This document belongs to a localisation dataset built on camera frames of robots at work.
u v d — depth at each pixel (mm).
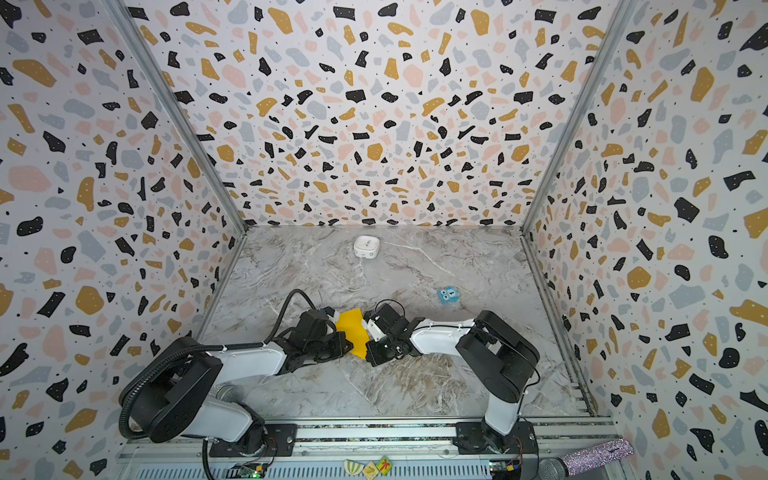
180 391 433
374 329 829
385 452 731
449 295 1002
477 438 740
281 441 737
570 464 675
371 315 789
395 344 692
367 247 1121
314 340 741
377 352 784
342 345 796
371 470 690
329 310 857
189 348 481
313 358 758
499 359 470
